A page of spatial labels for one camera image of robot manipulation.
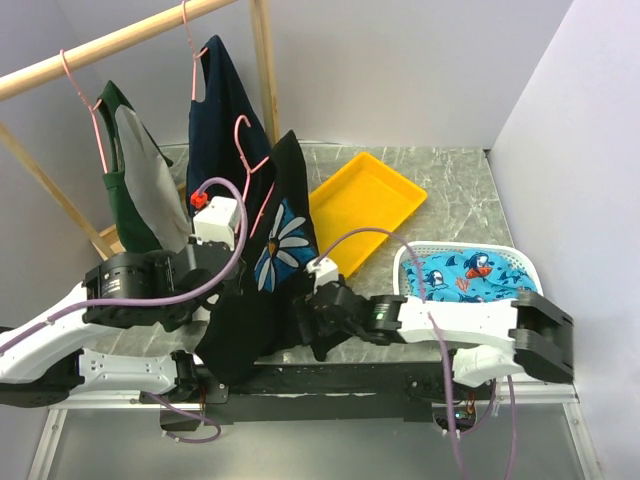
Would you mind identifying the black t shirt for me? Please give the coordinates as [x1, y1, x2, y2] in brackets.
[195, 132, 319, 385]

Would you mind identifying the pink wire hanger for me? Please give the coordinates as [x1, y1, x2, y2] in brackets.
[233, 115, 275, 238]

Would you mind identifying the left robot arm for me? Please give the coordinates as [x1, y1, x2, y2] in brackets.
[1, 242, 244, 408]

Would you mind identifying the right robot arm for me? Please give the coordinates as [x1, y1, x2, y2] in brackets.
[295, 281, 574, 399]

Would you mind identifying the green and grey shirt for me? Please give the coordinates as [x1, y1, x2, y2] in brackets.
[94, 79, 221, 332]

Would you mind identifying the navy blue shirt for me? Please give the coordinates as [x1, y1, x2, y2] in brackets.
[185, 35, 275, 222]

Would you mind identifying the pink hanger with green shirt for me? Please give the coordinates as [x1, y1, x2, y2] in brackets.
[58, 49, 109, 174]

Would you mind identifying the pink hanger with navy shirt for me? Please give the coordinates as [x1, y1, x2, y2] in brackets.
[181, 1, 208, 101]

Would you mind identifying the yellow plastic tray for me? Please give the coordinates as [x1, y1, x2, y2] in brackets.
[309, 152, 428, 252]

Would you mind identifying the wooden clothes rack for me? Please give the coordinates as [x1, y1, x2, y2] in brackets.
[1, 0, 280, 258]

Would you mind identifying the white laundry basket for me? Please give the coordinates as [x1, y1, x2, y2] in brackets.
[392, 241, 543, 296]

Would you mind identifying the blue shark print cloth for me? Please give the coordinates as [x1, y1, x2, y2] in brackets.
[402, 250, 539, 303]

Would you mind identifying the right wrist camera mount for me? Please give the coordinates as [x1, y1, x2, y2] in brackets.
[305, 257, 340, 293]

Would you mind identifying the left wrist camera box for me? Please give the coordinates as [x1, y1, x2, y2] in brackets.
[190, 192, 240, 249]

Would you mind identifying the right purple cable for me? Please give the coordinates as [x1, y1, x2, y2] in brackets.
[319, 226, 516, 480]

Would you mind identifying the purple cable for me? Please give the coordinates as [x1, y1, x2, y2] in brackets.
[319, 226, 516, 480]
[0, 176, 248, 446]

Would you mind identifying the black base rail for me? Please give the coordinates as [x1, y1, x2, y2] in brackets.
[138, 349, 496, 433]

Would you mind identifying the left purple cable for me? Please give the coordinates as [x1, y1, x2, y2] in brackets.
[0, 176, 248, 446]

